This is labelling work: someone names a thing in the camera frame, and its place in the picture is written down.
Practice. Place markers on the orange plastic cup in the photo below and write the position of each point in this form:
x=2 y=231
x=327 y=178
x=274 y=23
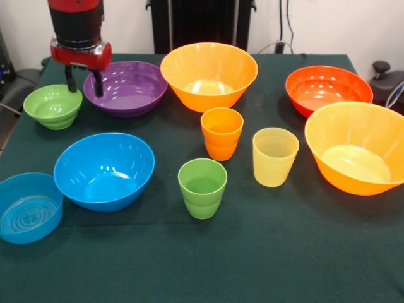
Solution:
x=221 y=145

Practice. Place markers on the round blue plastic bowl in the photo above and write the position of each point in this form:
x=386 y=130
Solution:
x=104 y=176

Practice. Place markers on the black computer case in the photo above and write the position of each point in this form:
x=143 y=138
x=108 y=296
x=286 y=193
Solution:
x=4 y=63

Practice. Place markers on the red plastic bowl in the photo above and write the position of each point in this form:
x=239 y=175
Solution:
x=328 y=88

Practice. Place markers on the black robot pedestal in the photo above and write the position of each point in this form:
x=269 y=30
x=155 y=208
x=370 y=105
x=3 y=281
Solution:
x=202 y=25

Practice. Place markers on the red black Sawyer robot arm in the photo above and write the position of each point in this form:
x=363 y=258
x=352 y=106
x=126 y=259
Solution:
x=75 y=22

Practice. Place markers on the black chair with knob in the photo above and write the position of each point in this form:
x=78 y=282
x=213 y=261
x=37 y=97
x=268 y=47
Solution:
x=388 y=82

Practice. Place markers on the green plastic cup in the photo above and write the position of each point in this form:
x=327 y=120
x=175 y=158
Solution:
x=202 y=205

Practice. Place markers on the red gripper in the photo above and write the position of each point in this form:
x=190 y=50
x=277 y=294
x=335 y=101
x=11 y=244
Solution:
x=82 y=58

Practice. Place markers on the green plastic bowl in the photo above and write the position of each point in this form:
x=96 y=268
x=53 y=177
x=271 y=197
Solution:
x=50 y=110

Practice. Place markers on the yellow plastic cup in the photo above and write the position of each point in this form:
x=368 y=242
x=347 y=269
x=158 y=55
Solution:
x=274 y=170

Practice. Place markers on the shallow translucent blue bowl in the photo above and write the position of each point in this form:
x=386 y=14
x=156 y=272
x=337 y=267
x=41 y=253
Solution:
x=28 y=214

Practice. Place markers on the black office chair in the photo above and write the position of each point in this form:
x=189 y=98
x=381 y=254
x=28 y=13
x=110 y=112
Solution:
x=22 y=79

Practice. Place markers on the purple plastic bowl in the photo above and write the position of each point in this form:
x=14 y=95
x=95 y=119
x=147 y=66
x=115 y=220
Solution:
x=132 y=91

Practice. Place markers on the dark green tablecloth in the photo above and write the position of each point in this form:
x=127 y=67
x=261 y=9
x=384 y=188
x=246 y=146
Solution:
x=252 y=252

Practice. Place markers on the large orange plastic bowl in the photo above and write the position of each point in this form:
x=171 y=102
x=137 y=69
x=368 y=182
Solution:
x=353 y=158
x=208 y=75

